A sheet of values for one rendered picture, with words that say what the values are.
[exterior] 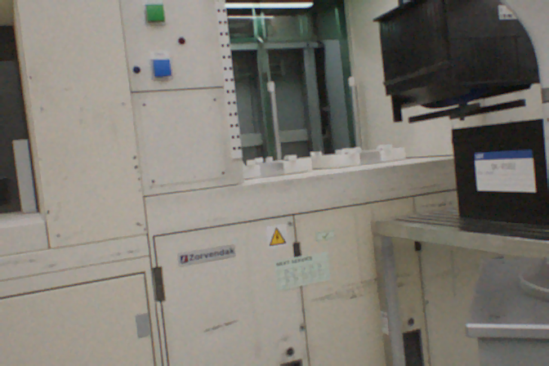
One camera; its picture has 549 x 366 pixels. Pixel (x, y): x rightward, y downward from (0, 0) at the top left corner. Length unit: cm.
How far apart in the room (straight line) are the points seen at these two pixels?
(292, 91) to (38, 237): 133
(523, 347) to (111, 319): 76
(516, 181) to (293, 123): 126
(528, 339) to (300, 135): 172
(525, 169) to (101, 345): 79
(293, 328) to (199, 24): 62
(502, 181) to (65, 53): 79
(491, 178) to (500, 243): 18
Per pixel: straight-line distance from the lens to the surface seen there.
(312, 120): 219
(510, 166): 110
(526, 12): 65
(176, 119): 115
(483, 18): 118
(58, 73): 112
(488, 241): 102
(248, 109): 216
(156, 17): 116
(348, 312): 131
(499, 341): 57
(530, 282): 66
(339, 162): 149
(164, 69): 114
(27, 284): 112
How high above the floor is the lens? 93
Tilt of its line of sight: 3 degrees down
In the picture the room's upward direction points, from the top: 6 degrees counter-clockwise
